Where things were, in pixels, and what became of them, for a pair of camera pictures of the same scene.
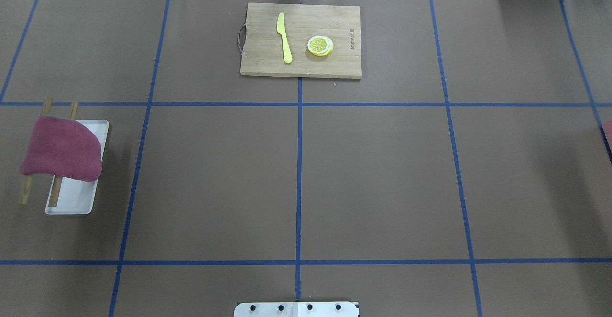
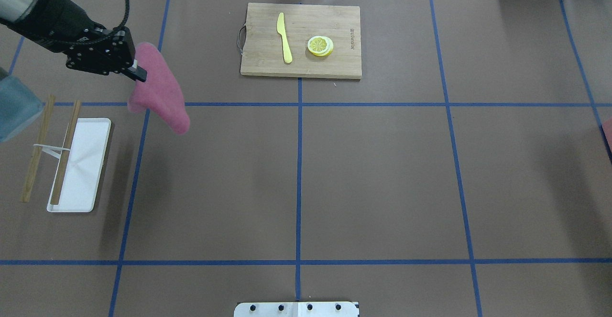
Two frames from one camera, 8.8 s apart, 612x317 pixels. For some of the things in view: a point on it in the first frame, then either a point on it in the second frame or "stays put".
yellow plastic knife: [281, 28] stays put
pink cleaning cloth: [64, 147] to [161, 94]
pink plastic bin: [606, 125] stays put
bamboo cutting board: [302, 40] stays put
